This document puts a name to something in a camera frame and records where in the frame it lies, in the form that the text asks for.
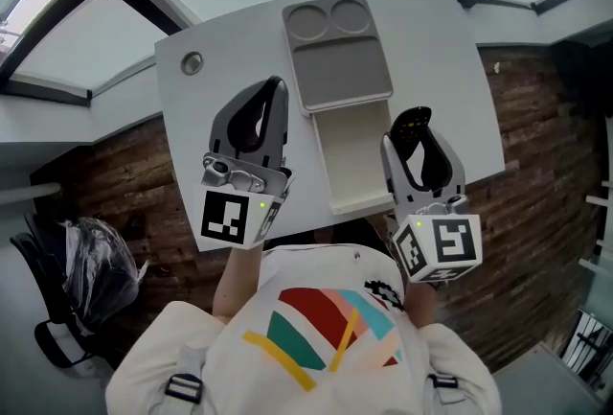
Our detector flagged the grey drawer organiser unit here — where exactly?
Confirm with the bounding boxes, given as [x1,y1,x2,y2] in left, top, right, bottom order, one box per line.
[281,0,398,217]

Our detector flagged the grey round cable grommet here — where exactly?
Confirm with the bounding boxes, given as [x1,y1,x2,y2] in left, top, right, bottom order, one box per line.
[180,51,205,77]

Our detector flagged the person's right forearm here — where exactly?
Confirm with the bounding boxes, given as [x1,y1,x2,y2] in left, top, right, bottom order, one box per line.
[404,281,440,342]

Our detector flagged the black remote control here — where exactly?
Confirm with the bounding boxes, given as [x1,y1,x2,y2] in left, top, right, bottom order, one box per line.
[389,105,434,163]

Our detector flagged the person's black trousers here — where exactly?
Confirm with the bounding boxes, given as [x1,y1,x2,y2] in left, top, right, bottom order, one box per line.
[265,215,398,257]

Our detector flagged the person's left forearm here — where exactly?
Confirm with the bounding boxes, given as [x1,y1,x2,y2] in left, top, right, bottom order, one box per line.
[212,244,265,326]

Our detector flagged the white rack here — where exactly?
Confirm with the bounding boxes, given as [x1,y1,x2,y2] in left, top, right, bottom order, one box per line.
[579,177,613,285]

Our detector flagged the person's white printed shirt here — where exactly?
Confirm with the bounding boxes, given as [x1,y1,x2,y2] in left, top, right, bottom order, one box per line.
[104,243,502,415]

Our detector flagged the grey plastic bag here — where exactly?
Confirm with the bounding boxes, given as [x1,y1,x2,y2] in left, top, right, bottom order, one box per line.
[61,217,149,333]

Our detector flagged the dark strap buckle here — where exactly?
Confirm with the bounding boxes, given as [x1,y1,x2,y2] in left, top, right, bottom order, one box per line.
[165,373,205,404]
[428,373,460,390]

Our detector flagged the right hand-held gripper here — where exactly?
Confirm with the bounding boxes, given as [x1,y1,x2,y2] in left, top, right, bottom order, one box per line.
[380,124,484,285]

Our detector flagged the white table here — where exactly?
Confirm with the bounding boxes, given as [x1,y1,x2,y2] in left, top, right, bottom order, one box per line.
[153,0,507,254]

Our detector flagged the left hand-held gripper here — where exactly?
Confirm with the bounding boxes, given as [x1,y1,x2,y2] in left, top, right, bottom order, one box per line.
[193,76,296,252]

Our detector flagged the black office chair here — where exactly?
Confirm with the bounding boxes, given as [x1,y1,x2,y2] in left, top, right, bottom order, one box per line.
[9,211,145,369]

